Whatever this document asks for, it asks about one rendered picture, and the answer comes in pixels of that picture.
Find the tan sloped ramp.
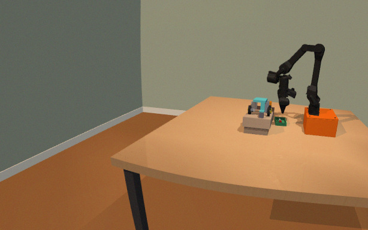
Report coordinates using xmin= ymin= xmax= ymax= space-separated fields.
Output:
xmin=242 ymin=105 xmax=275 ymax=135

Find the teal trolley with black wheels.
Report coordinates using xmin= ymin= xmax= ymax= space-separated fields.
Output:
xmin=248 ymin=97 xmax=272 ymax=116

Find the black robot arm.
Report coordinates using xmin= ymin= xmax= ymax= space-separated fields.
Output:
xmin=267 ymin=44 xmax=325 ymax=116

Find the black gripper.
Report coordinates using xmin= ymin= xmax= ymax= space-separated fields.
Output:
xmin=277 ymin=85 xmax=289 ymax=113

